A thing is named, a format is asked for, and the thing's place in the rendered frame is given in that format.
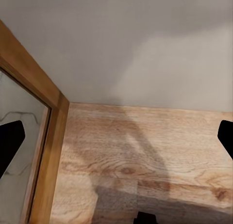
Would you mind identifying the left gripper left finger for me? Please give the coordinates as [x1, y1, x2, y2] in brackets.
[0, 120, 25, 178]

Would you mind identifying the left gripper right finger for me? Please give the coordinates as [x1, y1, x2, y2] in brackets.
[217, 120, 233, 159]

